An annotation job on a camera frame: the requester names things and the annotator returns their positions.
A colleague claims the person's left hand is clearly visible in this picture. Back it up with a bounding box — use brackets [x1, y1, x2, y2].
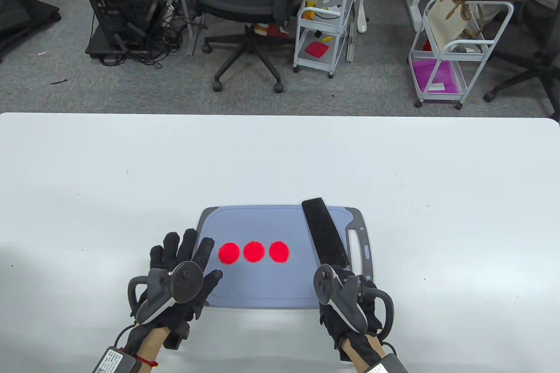
[130, 229, 224, 349]

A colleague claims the person's right hand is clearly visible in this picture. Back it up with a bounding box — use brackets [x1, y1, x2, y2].
[315, 267, 385, 349]

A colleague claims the red plasticine disc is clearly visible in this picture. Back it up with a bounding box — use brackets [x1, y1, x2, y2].
[243, 241, 266, 263]
[218, 242, 241, 265]
[269, 241, 290, 264]

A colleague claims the grey cutting board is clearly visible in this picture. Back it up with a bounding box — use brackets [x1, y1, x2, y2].
[195, 205, 375, 310]

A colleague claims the black cleaver knife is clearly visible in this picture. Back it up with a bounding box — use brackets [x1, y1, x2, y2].
[301, 197, 350, 271]

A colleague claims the person's right forearm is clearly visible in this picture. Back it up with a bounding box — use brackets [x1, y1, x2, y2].
[341, 334, 390, 373]

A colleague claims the person's left forearm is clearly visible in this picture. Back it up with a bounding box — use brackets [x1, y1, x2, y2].
[120, 325, 169, 373]

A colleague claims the black right hand controller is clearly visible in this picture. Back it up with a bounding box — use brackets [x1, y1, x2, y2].
[313, 264, 394, 341]

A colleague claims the black hand controller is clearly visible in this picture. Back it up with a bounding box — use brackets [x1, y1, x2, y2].
[313, 264, 394, 341]
[127, 261, 205, 325]

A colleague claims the black left hand controller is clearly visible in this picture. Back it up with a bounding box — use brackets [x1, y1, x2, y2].
[127, 261, 205, 325]

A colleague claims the black right wrist sensor box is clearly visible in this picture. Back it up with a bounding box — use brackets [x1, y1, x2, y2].
[363, 353, 407, 373]

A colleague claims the black wrist sensor box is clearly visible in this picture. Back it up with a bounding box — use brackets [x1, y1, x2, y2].
[363, 353, 407, 373]
[93, 347, 143, 373]

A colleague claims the black left wrist sensor box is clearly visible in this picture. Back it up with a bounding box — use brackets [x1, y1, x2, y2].
[93, 347, 143, 373]

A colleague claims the red shoe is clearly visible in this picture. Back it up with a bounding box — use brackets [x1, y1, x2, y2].
[254, 22, 289, 39]

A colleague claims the red flat pad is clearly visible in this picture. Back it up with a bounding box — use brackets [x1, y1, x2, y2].
[305, 41, 330, 59]

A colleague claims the magenta sheet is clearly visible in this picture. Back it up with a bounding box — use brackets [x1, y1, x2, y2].
[413, 59, 464, 96]

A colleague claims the large white rolling cart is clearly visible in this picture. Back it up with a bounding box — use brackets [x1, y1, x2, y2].
[409, 0, 515, 110]

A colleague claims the black stand base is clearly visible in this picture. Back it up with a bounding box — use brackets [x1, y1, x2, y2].
[0, 0, 62, 63]

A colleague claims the beige tote bag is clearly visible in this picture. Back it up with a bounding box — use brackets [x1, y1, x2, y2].
[427, 0, 484, 52]

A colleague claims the bundle of black cables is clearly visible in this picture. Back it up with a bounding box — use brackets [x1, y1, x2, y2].
[101, 0, 206, 67]

